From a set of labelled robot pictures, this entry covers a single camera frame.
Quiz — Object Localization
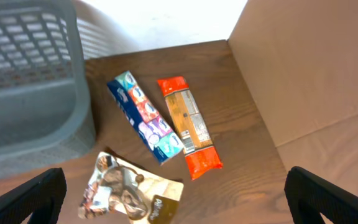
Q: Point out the orange snack bar pack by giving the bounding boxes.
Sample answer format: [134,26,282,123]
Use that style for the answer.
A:
[157,76,223,180]

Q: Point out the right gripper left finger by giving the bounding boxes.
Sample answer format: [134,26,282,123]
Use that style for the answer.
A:
[0,168,67,224]

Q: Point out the blue multicolour snack pack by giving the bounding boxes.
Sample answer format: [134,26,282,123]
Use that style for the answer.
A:
[107,71,184,164]

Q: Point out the grey plastic basket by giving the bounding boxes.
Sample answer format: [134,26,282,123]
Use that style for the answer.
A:
[0,0,95,179]

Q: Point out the beige brown snack bag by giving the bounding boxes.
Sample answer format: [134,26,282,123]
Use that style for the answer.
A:
[78,152,184,224]

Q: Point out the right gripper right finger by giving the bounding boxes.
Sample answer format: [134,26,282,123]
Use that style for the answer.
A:
[284,166,358,224]

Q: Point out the cardboard side panel right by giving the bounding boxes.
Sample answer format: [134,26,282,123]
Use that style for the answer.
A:
[229,0,358,196]

